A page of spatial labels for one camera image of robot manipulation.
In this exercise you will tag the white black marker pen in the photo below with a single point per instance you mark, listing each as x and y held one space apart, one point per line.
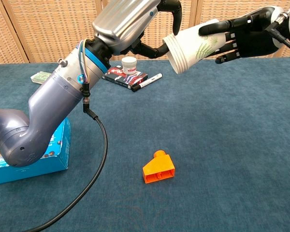
148 82

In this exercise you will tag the green playing card box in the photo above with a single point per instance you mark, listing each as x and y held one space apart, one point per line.
39 76

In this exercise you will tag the black red book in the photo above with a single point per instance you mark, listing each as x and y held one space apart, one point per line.
135 79

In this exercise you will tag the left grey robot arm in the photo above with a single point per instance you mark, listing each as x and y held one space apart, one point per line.
46 104

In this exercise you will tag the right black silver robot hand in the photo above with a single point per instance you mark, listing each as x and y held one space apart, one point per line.
253 33

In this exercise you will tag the orange plastic printed part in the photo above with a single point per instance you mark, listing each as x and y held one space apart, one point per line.
159 166

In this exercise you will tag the blue chocolate cookie box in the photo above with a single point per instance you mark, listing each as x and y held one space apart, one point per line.
26 172

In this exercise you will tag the white lidded jar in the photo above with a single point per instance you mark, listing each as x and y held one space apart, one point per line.
129 67

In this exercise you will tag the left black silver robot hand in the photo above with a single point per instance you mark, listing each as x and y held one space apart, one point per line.
125 21

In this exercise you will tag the blue felt table mat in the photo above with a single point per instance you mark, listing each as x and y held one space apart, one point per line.
207 145

